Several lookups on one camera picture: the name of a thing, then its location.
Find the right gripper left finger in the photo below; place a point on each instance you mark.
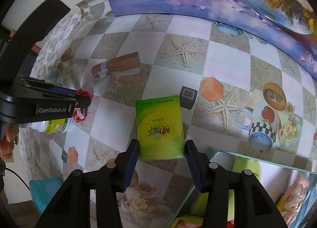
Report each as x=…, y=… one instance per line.
x=70, y=206

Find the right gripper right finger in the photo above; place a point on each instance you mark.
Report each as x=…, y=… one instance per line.
x=253, y=207

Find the pink fabric scrunchie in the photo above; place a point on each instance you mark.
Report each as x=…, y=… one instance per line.
x=293, y=199

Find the red white knot toy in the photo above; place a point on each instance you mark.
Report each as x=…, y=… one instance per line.
x=80, y=114

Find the pink white striped towel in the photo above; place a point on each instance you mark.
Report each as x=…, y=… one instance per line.
x=188, y=224

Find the green tissue packet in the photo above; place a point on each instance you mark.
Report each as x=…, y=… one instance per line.
x=160, y=128

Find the yellow sponge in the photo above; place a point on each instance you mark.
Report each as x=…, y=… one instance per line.
x=280, y=203

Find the light blue face mask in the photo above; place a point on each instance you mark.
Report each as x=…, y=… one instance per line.
x=309, y=201

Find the left hand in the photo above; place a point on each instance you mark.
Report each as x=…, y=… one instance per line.
x=7, y=144

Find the teal toy box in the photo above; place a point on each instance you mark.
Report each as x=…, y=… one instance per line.
x=43, y=190

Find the teal shallow box tray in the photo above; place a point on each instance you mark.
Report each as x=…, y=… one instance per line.
x=276, y=180

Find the white green pill bottle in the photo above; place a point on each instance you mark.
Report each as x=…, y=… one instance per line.
x=52, y=126

